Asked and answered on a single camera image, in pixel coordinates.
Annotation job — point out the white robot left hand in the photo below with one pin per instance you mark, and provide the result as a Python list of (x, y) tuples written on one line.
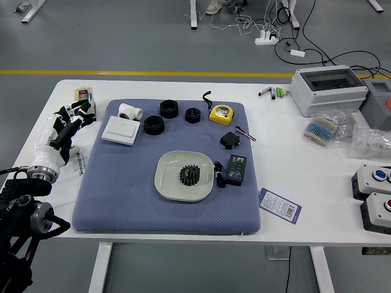
[(46, 152)]

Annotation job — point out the big black gear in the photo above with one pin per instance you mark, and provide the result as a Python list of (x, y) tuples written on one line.
[(189, 182)]

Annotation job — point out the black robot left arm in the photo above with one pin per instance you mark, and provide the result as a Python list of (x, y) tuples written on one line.
[(18, 207)]

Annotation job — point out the big black hex nut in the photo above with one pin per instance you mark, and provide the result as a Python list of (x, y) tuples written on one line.
[(149, 127), (165, 113)]

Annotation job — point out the small black hex nut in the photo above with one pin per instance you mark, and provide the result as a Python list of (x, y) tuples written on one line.
[(190, 118)]

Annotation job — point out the button box with blue button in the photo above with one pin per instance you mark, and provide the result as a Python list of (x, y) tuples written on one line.
[(369, 180)]

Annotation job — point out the grey box with orange button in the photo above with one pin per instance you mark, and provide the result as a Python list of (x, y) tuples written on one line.
[(378, 107)]

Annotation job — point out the button box with red button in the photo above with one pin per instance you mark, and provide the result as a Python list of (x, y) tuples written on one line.
[(377, 213)]

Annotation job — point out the white pipe tee fitting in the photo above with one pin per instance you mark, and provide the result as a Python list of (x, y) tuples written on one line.
[(131, 111)]

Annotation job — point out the blue-grey quilted mat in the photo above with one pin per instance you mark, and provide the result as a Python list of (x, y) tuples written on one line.
[(152, 213)]

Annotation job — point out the white square plate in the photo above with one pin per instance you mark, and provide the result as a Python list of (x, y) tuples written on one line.
[(168, 180)]

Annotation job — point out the white table leg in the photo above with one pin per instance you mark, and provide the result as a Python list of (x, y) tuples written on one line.
[(322, 268), (100, 268)]

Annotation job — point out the white background desk leg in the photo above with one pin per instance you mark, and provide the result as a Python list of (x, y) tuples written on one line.
[(376, 6), (193, 13), (32, 10), (291, 13)]

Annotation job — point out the yellow tape measure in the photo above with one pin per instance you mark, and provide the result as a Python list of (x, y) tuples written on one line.
[(221, 114)]

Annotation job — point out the black digital display module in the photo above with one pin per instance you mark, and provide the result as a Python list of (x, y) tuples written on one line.
[(236, 169)]

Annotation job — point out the white shoe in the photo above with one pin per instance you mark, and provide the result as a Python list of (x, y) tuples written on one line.
[(214, 6)]

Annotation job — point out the silver metal stick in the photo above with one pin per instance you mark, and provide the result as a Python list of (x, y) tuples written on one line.
[(265, 91)]

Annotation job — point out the purple paper tag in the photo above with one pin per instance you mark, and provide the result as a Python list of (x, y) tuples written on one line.
[(279, 206)]

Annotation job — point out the white power strip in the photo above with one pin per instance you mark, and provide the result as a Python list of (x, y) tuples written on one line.
[(266, 39)]

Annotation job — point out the white power adapter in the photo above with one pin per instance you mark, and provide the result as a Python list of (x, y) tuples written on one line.
[(297, 53)]

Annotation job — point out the bag of blue resistors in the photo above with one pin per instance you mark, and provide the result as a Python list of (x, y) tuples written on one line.
[(320, 131)]

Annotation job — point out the clear bag of small parts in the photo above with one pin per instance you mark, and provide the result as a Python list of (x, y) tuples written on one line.
[(346, 128)]

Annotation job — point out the bubble wrap bag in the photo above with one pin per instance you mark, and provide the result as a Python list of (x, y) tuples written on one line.
[(371, 143)]

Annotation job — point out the beige push-button switch box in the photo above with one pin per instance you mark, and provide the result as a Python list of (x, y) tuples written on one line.
[(82, 94)]

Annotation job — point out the white wall switch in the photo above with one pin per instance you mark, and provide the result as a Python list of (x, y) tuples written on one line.
[(120, 129)]

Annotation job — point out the grey under-table bracket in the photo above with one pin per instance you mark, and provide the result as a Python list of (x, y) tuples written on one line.
[(276, 252)]

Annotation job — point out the grey enclosure with clear lid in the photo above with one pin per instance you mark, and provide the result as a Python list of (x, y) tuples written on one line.
[(330, 97)]

